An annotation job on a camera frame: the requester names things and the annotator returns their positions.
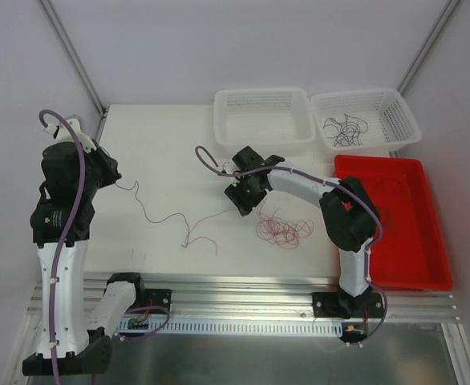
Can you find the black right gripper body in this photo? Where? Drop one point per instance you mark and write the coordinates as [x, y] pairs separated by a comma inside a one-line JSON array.
[[243, 192]]

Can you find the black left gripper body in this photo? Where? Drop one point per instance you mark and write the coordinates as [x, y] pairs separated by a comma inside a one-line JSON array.
[[107, 164]]

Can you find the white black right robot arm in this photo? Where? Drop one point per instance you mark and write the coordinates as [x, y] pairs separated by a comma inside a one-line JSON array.
[[350, 218]]

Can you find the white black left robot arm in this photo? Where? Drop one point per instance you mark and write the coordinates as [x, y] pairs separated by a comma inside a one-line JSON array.
[[71, 342]]

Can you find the white perforated basket left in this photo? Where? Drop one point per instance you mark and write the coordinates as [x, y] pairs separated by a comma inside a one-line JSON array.
[[267, 119]]

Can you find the white perforated basket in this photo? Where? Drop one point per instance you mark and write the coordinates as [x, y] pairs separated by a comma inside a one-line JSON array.
[[363, 122], [267, 119]]

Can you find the white perforated basket right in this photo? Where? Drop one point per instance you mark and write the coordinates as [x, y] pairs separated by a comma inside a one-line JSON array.
[[363, 122]]

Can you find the red plastic tray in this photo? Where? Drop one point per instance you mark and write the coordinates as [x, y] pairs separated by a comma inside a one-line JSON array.
[[411, 254]]

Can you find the aluminium frame post left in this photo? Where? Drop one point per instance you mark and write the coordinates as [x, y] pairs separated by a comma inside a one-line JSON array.
[[64, 40]]

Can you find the aluminium frame post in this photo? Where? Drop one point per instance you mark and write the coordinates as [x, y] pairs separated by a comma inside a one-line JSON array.
[[64, 40], [446, 14]]

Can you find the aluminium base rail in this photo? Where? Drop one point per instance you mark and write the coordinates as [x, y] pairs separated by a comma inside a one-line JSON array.
[[258, 298]]

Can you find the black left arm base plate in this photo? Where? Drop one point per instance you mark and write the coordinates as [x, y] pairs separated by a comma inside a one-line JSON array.
[[158, 299]]

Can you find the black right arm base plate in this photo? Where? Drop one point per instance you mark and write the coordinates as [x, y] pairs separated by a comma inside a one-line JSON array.
[[339, 305]]

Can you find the white slotted cable duct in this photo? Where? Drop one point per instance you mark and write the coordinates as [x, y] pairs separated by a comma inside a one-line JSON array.
[[301, 328]]

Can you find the aluminium frame post right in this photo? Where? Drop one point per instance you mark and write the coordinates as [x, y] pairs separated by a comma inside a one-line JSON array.
[[446, 14]]

